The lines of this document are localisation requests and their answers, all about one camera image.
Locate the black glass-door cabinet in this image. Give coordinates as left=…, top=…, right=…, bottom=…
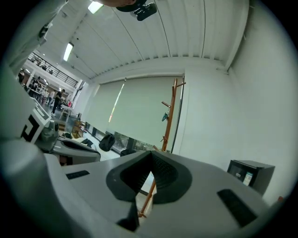
left=227, top=159, right=276, bottom=196

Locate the white table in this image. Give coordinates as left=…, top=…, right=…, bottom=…
left=61, top=104, right=73, bottom=120

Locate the pale roller blind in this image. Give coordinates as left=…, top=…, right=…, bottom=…
left=81, top=73, right=185, bottom=152

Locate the black railing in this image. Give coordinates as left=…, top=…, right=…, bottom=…
left=27, top=52, right=79, bottom=85

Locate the person's grey shirt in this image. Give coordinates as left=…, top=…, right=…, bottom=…
left=7, top=0, right=69, bottom=70

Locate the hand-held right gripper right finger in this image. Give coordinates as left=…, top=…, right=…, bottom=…
left=139, top=150, right=280, bottom=238

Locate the rectangular ceiling light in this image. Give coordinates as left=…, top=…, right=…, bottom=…
left=62, top=41, right=75, bottom=62
left=88, top=1, right=104, bottom=13

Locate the black head camera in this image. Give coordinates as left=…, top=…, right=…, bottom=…
left=136, top=2, right=158, bottom=21

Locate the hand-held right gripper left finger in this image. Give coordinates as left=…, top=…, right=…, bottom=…
left=44, top=150, right=153, bottom=238

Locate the wooden shelf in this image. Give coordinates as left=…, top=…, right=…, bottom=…
left=69, top=119, right=85, bottom=138

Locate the black rounded backpack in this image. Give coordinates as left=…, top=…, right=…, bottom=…
left=99, top=133, right=116, bottom=152

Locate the brown wooden coat rack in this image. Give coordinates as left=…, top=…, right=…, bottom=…
left=138, top=78, right=187, bottom=218

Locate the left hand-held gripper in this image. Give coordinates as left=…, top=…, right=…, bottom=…
left=20, top=102, right=101, bottom=165

